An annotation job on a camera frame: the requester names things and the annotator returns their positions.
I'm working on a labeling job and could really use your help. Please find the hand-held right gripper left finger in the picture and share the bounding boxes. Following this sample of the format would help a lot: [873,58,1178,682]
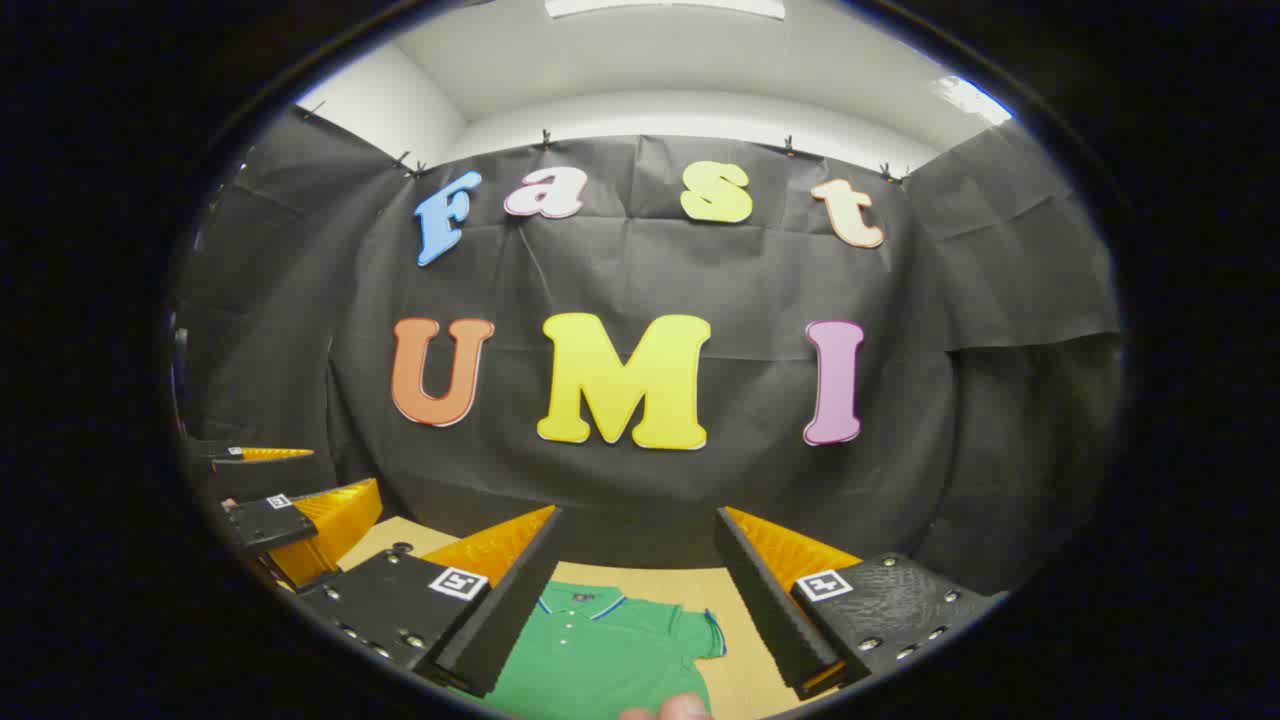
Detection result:
[295,505,563,698]

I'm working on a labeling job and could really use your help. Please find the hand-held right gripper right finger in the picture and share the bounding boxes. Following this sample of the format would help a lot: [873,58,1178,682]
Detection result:
[714,506,1006,701]

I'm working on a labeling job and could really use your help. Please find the green T-shirt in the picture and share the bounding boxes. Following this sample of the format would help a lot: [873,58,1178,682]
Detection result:
[450,582,728,720]

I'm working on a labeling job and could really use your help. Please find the row of black backdrop clips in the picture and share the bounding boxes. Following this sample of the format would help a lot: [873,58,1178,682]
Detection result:
[300,100,911,186]

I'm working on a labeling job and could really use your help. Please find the square ceiling light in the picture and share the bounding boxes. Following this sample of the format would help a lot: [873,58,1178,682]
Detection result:
[935,76,1013,126]

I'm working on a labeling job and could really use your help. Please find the long ceiling light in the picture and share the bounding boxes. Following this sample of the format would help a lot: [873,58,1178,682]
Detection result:
[545,0,786,19]

